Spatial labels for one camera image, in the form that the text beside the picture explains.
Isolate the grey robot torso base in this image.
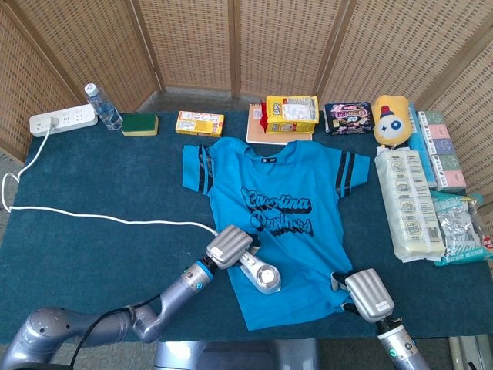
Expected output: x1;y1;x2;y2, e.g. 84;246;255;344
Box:
153;338;320;370

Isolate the dark teal table cloth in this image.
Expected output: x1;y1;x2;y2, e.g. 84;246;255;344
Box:
0;110;493;344

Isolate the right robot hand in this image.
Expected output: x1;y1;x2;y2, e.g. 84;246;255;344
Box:
330;268;396;324

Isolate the yellow orange small box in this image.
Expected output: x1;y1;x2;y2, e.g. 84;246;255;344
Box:
175;110;226;138

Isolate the pastel tissue multipack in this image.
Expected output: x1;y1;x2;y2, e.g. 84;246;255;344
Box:
417;110;468;193

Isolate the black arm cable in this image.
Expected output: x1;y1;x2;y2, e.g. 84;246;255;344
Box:
69;294;163;367

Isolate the long light blue box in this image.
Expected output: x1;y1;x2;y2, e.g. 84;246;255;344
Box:
407;102;438;184

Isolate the grey metal frame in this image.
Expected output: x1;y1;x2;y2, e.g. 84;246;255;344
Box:
448;334;493;370

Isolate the yellow plush toy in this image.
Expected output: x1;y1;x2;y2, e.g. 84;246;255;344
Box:
372;95;412;150

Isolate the yellow snack bag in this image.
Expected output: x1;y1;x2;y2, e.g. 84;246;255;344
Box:
260;95;320;135

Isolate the tan spiral notebook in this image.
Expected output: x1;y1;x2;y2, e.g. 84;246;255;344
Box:
246;103;314;146

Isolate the white power strip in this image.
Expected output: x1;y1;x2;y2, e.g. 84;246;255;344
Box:
29;103;99;138

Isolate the green and yellow sponge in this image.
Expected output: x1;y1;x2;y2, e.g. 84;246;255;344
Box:
121;113;159;137

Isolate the blue printed t-shirt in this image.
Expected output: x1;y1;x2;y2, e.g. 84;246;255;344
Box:
181;136;371;332

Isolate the green clear plastic bag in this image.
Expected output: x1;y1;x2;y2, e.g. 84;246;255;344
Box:
429;190;493;267

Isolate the wicker folding screen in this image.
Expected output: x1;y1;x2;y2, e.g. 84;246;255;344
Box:
0;0;493;193

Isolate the long white wipes pack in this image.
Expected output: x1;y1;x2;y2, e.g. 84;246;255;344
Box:
374;149;446;264

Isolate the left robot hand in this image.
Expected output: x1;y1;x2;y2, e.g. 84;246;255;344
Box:
205;224;263;271

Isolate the white steamer power cord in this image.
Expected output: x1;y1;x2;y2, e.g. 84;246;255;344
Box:
1;117;220;237

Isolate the dark purple pad pack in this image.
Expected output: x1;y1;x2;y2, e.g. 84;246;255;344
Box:
323;101;376;136

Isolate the clear plastic water bottle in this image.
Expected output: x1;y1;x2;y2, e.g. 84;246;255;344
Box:
84;82;123;131

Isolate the white handheld garment steamer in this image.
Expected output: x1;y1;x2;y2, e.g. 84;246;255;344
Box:
238;246;283;295

